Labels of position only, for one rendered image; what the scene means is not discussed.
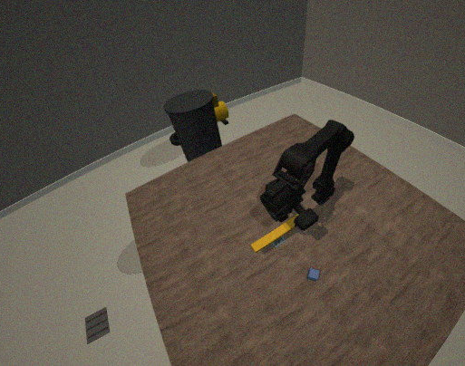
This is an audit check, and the small blue cube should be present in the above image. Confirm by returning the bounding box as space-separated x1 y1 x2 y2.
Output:
306 267 319 281

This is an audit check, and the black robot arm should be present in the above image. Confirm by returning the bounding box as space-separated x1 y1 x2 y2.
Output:
260 120 354 222

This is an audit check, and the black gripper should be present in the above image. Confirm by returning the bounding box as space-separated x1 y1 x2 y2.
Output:
266 179 319 231

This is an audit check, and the yellow bar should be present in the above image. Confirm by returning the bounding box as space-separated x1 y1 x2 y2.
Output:
251 214 298 254

